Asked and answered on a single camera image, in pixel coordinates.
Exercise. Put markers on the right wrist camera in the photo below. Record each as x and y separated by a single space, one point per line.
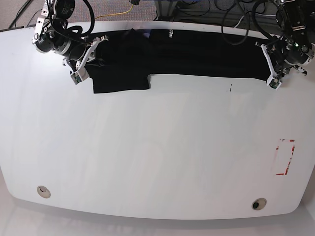
77 78

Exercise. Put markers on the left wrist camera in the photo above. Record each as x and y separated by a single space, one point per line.
274 83

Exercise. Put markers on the red tape rectangle marking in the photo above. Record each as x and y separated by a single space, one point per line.
283 156

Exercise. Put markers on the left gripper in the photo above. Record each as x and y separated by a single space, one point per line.
281 61

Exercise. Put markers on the black t-shirt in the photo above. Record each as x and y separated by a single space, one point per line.
127 59

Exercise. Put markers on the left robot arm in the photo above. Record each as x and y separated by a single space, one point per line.
296 20

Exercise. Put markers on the left table cable grommet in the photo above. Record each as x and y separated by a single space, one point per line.
43 192

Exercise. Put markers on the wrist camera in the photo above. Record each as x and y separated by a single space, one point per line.
274 83
77 78

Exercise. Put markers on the table cable grommet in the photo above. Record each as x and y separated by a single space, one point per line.
43 192
259 204

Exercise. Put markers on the right table cable grommet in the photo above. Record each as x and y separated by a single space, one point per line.
259 204

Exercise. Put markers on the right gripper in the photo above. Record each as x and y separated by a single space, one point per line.
81 54

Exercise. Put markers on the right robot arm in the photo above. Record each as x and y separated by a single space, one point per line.
52 32

